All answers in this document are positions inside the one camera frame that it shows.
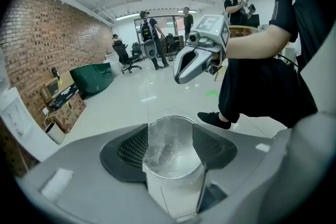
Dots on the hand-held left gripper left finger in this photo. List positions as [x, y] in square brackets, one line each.
[92, 178]

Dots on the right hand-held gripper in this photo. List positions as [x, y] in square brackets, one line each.
[210, 34]

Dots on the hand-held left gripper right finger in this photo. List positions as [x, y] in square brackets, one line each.
[236, 154]

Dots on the clear plastic bag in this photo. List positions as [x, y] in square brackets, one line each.
[170, 149]

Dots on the silver metal trash bin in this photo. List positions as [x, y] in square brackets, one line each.
[173, 181]

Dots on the person's right forearm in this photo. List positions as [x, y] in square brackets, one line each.
[252, 43]

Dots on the person's right hand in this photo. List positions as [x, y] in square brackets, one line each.
[215, 57]

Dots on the green floor tape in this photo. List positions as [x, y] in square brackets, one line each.
[212, 93]

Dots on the person's right leg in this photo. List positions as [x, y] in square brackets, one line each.
[224, 117]

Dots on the person's right shoe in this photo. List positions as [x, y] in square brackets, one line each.
[214, 119]

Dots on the dark framed window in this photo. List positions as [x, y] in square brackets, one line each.
[160, 27]

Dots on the black office chair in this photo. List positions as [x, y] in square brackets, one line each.
[136, 51]
[126, 56]

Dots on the ceiling tube light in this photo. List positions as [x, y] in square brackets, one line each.
[187, 11]
[127, 17]

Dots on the small white waste bin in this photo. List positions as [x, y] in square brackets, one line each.
[55, 132]

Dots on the wooden table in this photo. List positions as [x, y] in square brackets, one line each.
[240, 30]

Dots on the printed cardboard box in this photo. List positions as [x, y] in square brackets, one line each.
[71, 112]

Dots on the person's black shorts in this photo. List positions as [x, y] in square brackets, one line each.
[267, 91]

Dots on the white water dispenser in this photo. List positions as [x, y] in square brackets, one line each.
[23, 128]

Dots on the flat black box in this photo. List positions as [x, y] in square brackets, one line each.
[64, 97]

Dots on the plain brown cardboard box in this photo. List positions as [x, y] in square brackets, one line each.
[52, 87]

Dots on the dark bottle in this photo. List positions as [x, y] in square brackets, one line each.
[54, 72]

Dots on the person's black striped shirt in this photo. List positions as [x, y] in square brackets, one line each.
[296, 8]

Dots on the white wall socket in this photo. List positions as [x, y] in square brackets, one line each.
[45, 111]

